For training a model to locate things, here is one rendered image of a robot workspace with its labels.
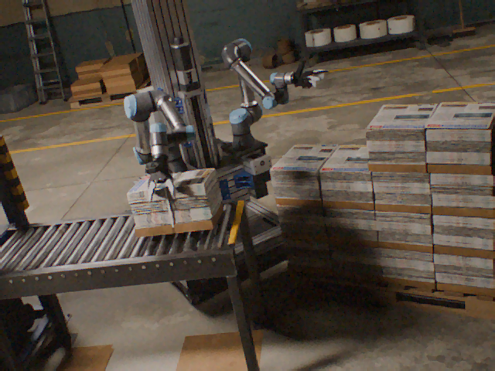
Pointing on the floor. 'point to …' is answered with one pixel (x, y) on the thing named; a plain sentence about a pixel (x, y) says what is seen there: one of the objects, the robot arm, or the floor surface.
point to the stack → (385, 227)
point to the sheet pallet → (109, 79)
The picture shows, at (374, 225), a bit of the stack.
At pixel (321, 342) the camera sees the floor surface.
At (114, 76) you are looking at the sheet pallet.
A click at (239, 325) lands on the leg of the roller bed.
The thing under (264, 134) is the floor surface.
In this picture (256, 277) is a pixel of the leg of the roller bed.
